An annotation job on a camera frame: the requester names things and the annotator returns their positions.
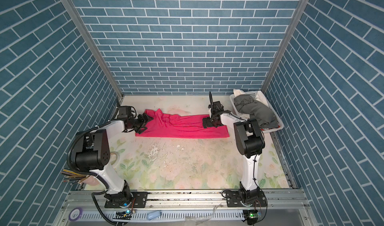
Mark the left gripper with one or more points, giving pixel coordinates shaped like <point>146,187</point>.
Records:
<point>143,121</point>

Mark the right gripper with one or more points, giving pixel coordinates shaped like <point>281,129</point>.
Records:
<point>209,122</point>

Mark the pink t shirt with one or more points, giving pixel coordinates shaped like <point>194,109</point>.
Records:
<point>180,127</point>

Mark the white plastic laundry basket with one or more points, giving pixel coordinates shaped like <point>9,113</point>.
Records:
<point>280,122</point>

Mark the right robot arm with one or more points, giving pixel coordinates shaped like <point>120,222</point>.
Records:
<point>250,142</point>

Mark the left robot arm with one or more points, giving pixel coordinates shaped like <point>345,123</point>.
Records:
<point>90,154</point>

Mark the grey t shirt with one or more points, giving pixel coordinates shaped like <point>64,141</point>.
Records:
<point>268,121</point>

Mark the white adhesive tape roll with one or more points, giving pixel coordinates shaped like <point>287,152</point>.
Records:
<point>114,158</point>

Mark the bundle of coloured pencils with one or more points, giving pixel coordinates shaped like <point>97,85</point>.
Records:
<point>70,176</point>

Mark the left green circuit board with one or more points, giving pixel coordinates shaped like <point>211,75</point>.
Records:
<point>123,215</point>

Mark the green circuit board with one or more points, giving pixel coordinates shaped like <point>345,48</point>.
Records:
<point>123,215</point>
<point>251,217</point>

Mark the right green circuit board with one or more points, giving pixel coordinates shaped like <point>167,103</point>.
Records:
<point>251,217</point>

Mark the purple tape roll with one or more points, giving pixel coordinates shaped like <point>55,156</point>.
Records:
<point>75,214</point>

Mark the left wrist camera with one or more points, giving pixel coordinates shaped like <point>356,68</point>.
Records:
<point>126,113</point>

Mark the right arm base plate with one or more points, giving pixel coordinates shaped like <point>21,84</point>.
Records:
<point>237,199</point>

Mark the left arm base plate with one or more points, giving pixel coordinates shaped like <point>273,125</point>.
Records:
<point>134,200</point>

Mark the white slotted cable duct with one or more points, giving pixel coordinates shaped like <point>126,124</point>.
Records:
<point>177,216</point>

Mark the aluminium mounting rail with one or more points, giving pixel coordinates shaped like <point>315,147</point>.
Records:
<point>193,200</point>

